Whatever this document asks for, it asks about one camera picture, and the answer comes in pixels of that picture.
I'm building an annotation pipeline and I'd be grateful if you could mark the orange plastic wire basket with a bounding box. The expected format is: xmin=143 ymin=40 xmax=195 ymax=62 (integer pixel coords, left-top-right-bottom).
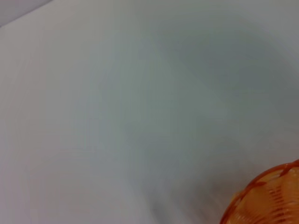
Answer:
xmin=220 ymin=159 xmax=299 ymax=224

